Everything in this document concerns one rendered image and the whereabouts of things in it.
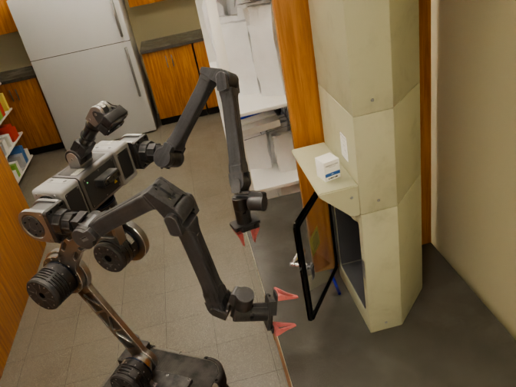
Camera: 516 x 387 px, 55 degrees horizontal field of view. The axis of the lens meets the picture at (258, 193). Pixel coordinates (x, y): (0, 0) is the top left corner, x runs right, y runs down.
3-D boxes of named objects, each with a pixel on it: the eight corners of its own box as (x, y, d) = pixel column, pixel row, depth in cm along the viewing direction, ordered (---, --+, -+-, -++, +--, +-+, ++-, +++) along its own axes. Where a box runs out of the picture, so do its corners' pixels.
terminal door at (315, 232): (338, 266, 190) (327, 175, 171) (310, 323, 167) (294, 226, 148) (335, 266, 191) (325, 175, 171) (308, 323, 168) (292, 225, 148)
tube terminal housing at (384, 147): (401, 258, 196) (393, 65, 158) (441, 314, 168) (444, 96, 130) (339, 274, 194) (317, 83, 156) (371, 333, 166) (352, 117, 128)
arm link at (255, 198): (241, 176, 189) (230, 177, 181) (269, 177, 184) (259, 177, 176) (241, 209, 189) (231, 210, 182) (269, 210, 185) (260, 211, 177)
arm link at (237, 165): (226, 77, 190) (213, 73, 180) (239, 74, 188) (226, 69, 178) (240, 190, 190) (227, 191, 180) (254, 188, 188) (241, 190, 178)
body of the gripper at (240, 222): (260, 224, 187) (257, 206, 184) (236, 233, 184) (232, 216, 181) (254, 217, 193) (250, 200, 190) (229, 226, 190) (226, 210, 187)
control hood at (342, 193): (327, 167, 171) (324, 141, 166) (361, 215, 143) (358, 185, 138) (294, 175, 170) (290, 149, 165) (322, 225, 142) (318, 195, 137)
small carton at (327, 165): (332, 170, 148) (329, 152, 145) (340, 176, 144) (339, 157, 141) (316, 176, 147) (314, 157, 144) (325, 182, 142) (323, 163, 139)
